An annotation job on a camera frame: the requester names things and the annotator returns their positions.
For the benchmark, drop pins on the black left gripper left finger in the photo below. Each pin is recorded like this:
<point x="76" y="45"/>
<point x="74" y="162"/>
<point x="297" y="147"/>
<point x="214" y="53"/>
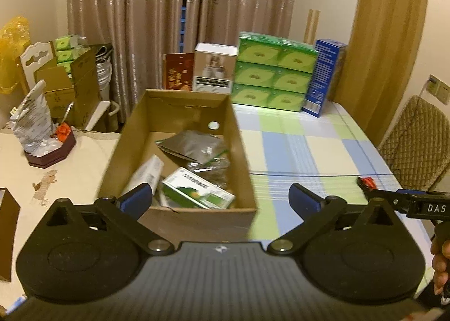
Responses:
<point x="124" y="212"/>

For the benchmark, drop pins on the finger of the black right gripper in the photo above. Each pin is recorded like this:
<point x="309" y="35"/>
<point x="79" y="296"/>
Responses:
<point x="400" y="200"/>

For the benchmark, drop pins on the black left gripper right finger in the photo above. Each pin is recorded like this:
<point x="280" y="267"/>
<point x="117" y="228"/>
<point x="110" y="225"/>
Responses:
<point x="318" y="214"/>

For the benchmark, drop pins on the small red packet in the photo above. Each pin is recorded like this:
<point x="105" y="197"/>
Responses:
<point x="369" y="183"/>

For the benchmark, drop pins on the green medicine box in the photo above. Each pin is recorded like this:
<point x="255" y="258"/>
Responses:
<point x="186" y="189"/>

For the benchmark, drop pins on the silver foil pouch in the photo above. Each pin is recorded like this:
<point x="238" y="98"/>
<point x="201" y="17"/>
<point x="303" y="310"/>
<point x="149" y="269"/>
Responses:
<point x="193" y="146"/>

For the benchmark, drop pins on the white Mecobalamin tablet box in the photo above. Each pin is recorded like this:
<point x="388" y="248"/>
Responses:
<point x="149" y="172"/>

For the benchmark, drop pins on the right hand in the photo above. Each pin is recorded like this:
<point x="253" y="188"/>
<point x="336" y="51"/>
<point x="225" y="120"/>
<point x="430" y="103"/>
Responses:
<point x="440" y="264"/>

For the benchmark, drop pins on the quilted brown chair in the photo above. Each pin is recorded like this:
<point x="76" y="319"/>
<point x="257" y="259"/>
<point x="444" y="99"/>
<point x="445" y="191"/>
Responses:
<point x="417" y="148"/>

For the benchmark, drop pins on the cream bed sheet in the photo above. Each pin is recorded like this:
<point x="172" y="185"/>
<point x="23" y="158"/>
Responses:
<point x="78" y="177"/>

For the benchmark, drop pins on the checkered tablecloth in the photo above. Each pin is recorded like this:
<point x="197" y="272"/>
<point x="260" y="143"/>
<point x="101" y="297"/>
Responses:
<point x="325" y="154"/>

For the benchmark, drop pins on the dark hexagonal tray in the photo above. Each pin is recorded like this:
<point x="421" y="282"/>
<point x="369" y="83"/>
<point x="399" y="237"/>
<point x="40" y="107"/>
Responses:
<point x="53" y="157"/>

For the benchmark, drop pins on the open cardboard box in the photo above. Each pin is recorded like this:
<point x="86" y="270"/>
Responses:
<point x="161" y="114"/>

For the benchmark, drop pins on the small brown open box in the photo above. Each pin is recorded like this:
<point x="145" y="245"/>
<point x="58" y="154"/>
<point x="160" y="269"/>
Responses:
<point x="9" y="214"/>

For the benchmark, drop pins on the brown cardboard carton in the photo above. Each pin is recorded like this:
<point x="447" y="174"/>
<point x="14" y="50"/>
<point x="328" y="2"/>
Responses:
<point x="81" y="88"/>

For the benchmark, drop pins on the crumpled silver foil bag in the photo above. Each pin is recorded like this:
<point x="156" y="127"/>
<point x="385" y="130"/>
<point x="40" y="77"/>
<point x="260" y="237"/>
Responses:
<point x="32" y="124"/>

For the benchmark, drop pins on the green tissue pack stack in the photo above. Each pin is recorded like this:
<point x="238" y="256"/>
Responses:
<point x="272" y="72"/>

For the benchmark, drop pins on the red gift box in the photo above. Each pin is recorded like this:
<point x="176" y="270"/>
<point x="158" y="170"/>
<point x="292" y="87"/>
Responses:
<point x="178" y="71"/>

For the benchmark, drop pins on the blue carton box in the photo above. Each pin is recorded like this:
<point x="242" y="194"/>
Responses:
<point x="326" y="75"/>

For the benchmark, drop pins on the white carved chair back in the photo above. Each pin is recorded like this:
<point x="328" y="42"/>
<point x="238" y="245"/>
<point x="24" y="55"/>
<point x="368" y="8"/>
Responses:
<point x="33" y="57"/>

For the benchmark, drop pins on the white appliance box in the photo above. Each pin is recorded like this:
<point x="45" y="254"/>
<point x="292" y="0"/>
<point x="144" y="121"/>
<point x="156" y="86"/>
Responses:
<point x="214" y="67"/>

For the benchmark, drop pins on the yellow plastic bag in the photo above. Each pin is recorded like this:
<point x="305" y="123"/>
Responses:
<point x="15" y="38"/>

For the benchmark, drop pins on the beige curtain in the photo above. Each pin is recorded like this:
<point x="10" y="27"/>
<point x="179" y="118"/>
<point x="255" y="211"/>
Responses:
<point x="142" y="32"/>

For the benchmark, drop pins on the wall power socket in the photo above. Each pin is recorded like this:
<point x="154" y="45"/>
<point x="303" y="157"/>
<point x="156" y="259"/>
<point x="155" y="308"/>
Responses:
<point x="438" y="89"/>

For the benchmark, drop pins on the brown wooden door frame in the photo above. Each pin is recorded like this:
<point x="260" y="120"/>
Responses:
<point x="383" y="48"/>

